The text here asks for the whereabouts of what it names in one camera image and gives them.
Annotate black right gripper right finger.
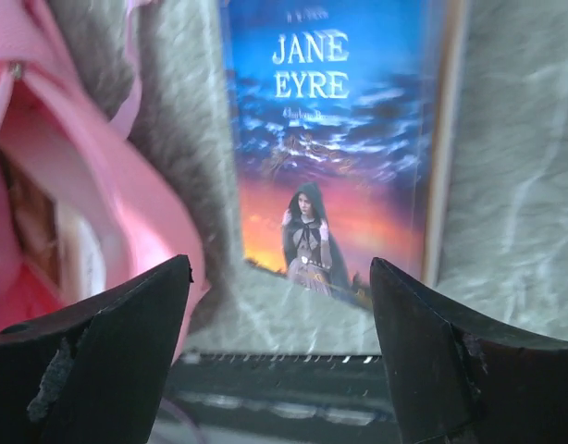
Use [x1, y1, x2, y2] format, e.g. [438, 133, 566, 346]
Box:
[370, 258, 568, 443]

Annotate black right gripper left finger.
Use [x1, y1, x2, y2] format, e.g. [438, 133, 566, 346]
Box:
[0, 254, 191, 444]

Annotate white coffee cover book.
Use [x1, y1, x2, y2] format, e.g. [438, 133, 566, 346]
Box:
[0, 152, 106, 303]

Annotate pink student backpack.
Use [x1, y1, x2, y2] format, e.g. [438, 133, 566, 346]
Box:
[0, 0, 211, 334]

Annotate blue Jane Eyre book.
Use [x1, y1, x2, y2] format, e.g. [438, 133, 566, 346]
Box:
[218, 1, 469, 308]

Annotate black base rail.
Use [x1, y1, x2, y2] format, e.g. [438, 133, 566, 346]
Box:
[166, 351, 395, 427]

